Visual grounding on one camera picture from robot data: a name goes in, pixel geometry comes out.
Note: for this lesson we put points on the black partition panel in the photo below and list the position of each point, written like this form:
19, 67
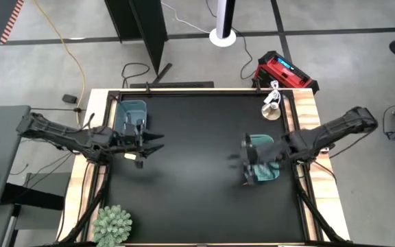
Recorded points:
142, 24

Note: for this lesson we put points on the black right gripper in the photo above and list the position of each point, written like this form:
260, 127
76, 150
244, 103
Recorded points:
269, 153

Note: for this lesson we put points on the black desk foot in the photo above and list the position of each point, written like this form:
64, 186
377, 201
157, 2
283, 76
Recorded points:
29, 200

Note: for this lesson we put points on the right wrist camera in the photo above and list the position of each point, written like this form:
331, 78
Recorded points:
247, 147

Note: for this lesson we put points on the red black power station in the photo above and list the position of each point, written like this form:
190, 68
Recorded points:
279, 73

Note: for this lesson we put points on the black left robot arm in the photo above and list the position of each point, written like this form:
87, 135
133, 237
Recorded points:
67, 137

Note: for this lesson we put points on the black power strip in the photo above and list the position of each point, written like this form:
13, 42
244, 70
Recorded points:
173, 84

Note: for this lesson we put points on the brass round camera base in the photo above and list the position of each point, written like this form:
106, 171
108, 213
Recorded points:
271, 114

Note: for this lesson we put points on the black power adapter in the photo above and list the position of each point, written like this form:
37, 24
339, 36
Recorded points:
69, 99

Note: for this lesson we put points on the blue-grey plastic tray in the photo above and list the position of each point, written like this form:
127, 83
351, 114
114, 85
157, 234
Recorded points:
130, 111

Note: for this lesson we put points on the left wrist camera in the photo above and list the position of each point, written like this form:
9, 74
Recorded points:
131, 126

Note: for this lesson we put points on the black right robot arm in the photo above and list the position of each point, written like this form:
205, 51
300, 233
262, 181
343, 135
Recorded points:
338, 128

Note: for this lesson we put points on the white tower fan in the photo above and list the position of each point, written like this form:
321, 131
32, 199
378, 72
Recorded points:
222, 40

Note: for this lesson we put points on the green potted plant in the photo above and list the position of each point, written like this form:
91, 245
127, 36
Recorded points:
111, 226

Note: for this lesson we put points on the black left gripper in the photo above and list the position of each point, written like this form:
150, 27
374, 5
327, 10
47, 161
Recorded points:
130, 145

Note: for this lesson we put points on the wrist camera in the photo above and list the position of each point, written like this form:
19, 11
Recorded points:
247, 147
131, 126

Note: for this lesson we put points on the grey desk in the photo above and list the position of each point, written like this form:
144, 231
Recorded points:
5, 161

